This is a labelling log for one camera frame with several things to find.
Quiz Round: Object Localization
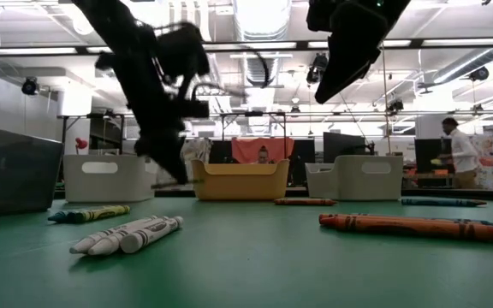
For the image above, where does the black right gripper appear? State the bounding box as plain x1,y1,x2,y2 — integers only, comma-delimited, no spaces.
314,0,413,105

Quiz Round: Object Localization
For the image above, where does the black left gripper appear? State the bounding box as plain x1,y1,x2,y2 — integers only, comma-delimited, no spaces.
117,55,190,186

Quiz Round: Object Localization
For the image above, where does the yellow-green crayon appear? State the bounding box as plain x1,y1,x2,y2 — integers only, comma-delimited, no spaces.
67,204,132,224
151,178,205,190

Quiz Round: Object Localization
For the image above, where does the black monitor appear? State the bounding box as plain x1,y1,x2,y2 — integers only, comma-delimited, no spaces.
323,131,374,163
293,139,316,187
414,137,455,189
207,139,233,164

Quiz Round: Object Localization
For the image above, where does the white LED light bar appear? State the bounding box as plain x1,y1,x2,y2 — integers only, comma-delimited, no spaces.
307,39,413,48
0,46,79,56
203,41,298,51
421,38,493,47

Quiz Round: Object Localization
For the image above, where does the white plastic bin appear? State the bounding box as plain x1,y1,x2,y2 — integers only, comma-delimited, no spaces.
62,154,157,204
305,154,405,202

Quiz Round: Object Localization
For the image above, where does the yellow plastic bin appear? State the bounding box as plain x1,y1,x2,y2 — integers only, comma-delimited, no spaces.
190,158,291,202

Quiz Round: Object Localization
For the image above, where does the white crayon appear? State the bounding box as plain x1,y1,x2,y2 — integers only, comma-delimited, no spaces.
68,216,158,256
120,216,185,254
86,216,170,257

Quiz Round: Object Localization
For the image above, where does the orange cloth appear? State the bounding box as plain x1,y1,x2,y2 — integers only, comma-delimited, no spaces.
231,137,295,164

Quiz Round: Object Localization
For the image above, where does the person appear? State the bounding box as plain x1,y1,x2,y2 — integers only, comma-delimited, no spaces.
253,145,274,165
431,116,481,190

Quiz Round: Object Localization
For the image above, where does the orange crayon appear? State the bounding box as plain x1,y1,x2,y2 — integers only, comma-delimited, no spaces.
318,212,493,225
318,215,493,243
274,198,338,207

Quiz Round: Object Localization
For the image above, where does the dark grey plastic bin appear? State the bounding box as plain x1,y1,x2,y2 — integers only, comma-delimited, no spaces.
0,123,64,220

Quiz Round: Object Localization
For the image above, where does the dark green crayon far right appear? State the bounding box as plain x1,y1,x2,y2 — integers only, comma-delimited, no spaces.
401,198,489,208

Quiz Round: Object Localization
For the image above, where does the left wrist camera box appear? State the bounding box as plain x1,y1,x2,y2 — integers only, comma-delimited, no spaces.
176,98,211,120

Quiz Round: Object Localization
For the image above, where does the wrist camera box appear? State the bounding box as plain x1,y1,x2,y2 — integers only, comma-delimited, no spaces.
176,98,211,120
306,0,334,33

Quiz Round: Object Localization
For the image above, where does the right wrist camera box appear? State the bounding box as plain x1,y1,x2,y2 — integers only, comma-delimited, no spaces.
306,0,334,33

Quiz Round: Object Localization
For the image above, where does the black overhead frame beam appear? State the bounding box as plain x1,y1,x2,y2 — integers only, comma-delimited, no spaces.
0,38,493,58

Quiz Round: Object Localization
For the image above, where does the black left camera cable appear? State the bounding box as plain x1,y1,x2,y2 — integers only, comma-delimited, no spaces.
188,50,271,102

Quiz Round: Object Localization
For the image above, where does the silver ceiling air duct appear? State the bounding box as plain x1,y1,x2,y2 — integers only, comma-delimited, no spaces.
432,45,493,86
232,0,294,86

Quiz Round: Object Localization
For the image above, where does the white rectangular ceiling duct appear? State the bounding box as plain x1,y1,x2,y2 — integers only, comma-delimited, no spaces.
95,57,193,133

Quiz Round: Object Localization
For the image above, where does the black background rig frame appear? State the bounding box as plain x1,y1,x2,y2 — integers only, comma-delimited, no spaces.
56,110,290,192

